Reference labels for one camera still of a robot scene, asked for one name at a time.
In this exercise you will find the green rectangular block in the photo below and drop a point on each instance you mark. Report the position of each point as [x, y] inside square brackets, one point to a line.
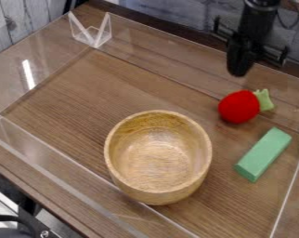
[256, 160]

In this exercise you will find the black metal stand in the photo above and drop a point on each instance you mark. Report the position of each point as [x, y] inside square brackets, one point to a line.
[27, 212]

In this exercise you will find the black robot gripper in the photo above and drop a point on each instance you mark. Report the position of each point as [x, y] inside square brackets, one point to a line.
[246, 41]

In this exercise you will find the light wooden bowl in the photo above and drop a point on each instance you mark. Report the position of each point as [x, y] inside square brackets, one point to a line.
[157, 152]

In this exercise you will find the clear acrylic tray walls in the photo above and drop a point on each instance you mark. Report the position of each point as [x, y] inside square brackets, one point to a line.
[65, 93]

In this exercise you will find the red plush strawberry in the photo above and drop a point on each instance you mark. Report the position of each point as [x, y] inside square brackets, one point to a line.
[244, 104]

